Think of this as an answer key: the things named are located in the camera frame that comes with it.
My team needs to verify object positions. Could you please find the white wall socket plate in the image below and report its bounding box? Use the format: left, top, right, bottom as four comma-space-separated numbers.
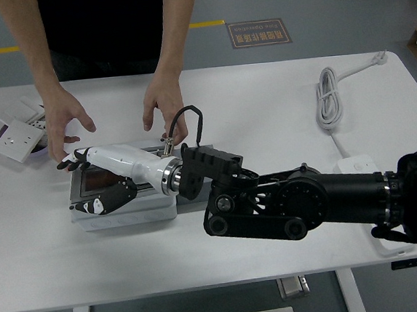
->
0, 117, 48, 166

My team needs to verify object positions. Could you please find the white power cord with plug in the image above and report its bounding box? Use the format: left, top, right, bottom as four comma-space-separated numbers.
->
311, 49, 399, 161

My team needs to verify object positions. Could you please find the person's left hand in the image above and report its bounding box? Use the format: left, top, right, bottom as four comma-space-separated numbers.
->
138, 72, 190, 148

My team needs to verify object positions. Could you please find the brown floor sign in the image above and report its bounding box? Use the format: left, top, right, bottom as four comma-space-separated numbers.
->
226, 17, 294, 51

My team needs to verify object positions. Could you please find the dark grey cube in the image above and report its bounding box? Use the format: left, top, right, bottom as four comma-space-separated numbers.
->
174, 179, 215, 206

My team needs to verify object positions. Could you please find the white wall switch plate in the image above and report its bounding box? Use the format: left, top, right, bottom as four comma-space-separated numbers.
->
0, 93, 45, 126

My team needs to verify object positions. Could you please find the white multi-hole socket plate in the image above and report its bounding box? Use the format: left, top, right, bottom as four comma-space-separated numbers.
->
25, 117, 49, 147

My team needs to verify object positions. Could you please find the person's right hand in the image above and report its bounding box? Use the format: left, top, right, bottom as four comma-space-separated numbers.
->
41, 81, 99, 164

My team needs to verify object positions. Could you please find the grey electrical enclosure box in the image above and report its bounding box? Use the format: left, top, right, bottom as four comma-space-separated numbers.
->
64, 137, 179, 233

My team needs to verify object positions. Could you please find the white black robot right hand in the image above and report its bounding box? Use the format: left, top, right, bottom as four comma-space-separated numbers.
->
55, 139, 177, 219

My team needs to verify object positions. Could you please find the person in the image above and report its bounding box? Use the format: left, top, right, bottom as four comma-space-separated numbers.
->
36, 0, 171, 84

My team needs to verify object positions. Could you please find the white power strip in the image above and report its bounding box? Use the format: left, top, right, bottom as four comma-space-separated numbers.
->
331, 149, 417, 261

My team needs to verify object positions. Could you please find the metal table bracket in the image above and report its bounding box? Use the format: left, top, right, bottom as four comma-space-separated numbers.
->
276, 273, 311, 300

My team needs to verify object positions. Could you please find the purple tray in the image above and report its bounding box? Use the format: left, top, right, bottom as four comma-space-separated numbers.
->
0, 104, 51, 159

